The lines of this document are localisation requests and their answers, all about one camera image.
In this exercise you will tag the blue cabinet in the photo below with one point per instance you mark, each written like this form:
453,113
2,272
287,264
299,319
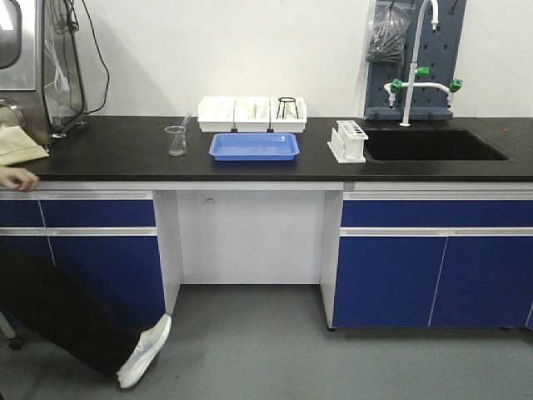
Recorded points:
107,241
428,262

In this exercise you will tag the blue-grey pegboard drying rack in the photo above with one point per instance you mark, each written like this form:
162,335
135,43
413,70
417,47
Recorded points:
437,60

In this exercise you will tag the blue plastic tray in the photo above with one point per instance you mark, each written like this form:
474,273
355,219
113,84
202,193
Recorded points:
254,146

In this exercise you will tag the white test tube rack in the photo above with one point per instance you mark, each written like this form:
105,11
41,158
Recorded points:
347,142

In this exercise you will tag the blue cabinet right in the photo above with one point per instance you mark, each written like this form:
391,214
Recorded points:
428,262

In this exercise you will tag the black trouser leg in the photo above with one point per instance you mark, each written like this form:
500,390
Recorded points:
46,300

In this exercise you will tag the white plastic bin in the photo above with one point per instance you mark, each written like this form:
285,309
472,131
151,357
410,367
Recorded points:
215,114
252,114
288,125

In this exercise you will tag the black metal tripod stand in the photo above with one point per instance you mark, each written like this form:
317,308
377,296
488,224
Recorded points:
287,108

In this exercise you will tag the clear glass beaker on counter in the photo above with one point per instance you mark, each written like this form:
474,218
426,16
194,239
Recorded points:
177,140

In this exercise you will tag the stainless steel lab cabinet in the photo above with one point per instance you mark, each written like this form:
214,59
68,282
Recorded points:
41,82

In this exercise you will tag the left white plastic bin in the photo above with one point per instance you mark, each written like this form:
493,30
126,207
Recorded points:
215,114

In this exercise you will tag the white gooseneck lab faucet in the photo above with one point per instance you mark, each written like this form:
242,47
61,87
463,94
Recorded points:
396,85

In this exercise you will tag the person's hand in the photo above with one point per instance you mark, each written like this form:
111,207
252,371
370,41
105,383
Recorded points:
18,179

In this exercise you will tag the middle white plastic bin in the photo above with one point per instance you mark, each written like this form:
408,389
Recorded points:
252,114

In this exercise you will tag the white sneaker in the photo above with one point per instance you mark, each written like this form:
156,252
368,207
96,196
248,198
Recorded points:
149,345

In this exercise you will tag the right white plastic bin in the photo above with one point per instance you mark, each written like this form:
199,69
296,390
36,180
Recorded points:
288,125

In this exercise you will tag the black lab sink basin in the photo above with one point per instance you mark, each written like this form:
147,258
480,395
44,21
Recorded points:
451,144

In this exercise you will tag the clear plastic bag of pegs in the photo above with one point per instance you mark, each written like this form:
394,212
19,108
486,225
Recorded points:
387,32

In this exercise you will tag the blue cabinet left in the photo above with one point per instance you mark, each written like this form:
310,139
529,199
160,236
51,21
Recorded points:
107,241

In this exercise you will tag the clear glass test tube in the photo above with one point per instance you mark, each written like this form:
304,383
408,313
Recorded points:
186,120

